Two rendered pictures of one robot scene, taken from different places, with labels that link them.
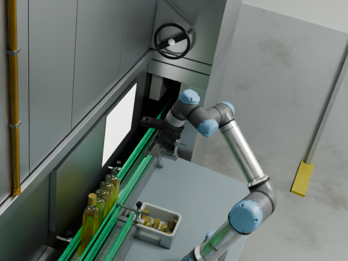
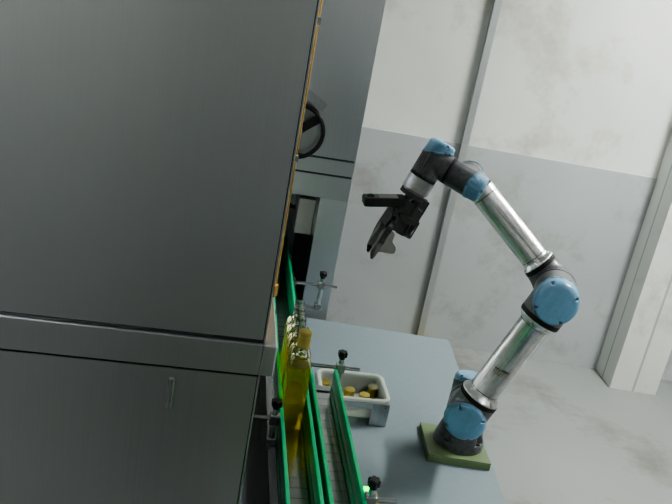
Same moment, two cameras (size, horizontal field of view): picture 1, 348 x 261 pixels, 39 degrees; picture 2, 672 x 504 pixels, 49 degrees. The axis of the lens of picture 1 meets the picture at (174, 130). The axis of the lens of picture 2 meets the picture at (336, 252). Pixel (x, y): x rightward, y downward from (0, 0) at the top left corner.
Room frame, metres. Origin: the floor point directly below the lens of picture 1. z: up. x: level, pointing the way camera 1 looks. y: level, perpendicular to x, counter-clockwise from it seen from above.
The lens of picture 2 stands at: (-0.09, 0.87, 1.97)
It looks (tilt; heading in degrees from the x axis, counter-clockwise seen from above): 19 degrees down; 339
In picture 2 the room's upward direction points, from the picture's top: 11 degrees clockwise
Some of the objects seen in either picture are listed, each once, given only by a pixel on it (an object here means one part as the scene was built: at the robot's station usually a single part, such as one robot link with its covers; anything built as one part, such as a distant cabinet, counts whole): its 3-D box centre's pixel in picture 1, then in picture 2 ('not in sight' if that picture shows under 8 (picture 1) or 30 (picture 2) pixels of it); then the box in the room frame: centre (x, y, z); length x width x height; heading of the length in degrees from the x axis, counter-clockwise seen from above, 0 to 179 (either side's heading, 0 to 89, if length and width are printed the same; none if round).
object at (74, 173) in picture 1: (98, 145); not in sight; (1.92, 0.35, 1.15); 0.90 x 0.03 x 0.34; 169
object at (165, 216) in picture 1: (156, 224); (350, 396); (1.82, 0.00, 0.80); 0.22 x 0.17 x 0.09; 79
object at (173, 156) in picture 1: (171, 149); (312, 298); (2.36, -0.01, 0.90); 0.17 x 0.05 x 0.23; 79
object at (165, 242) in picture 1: (150, 223); (341, 397); (1.83, 0.03, 0.79); 0.27 x 0.17 x 0.08; 79
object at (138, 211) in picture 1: (133, 211); (331, 369); (1.73, 0.12, 0.95); 0.17 x 0.03 x 0.12; 79
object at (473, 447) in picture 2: not in sight; (461, 427); (1.60, -0.29, 0.82); 0.15 x 0.15 x 0.10
